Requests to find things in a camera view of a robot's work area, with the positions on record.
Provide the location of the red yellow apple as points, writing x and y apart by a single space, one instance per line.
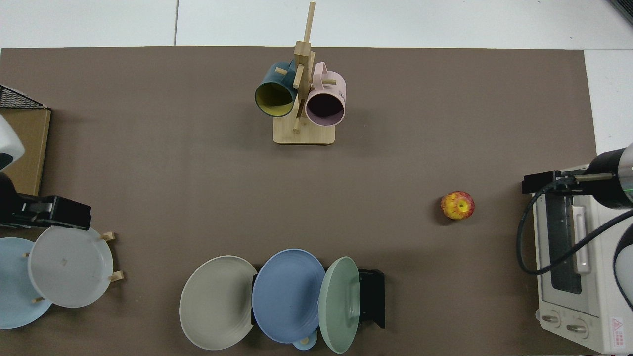
457 205

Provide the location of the pale grey plate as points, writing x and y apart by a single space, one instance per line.
69 267

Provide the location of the wooden peg plate stand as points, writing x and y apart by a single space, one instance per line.
116 276

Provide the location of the light blue plate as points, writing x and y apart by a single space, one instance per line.
15 296

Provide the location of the beige plate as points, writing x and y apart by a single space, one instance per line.
215 304

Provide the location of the black dish rack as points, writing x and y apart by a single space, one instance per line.
372 299

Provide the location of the green plate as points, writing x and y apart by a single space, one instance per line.
339 306

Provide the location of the pale toaster oven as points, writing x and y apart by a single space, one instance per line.
601 296

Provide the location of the brown table cloth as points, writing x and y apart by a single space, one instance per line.
198 188

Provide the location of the dark object at corner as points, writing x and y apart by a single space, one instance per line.
624 10

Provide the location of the pink cup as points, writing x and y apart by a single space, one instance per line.
332 84

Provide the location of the wooden cup stand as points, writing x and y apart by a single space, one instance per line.
304 132

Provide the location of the dark teal cup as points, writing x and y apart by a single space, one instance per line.
277 79

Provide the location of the small blue round thing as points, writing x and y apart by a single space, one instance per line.
304 343

